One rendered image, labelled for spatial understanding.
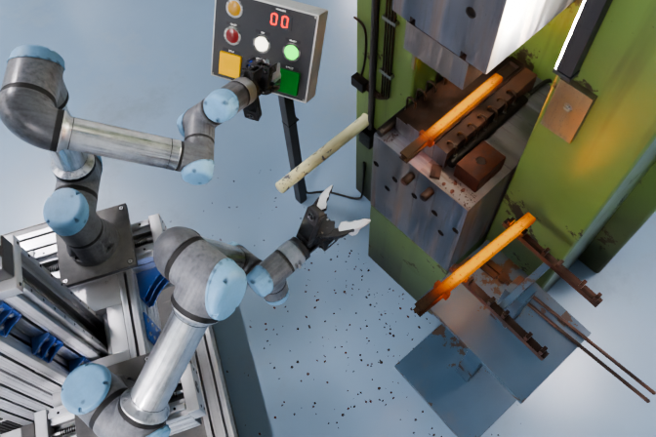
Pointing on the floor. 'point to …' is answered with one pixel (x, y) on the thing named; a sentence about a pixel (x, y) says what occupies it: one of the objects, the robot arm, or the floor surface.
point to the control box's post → (292, 143)
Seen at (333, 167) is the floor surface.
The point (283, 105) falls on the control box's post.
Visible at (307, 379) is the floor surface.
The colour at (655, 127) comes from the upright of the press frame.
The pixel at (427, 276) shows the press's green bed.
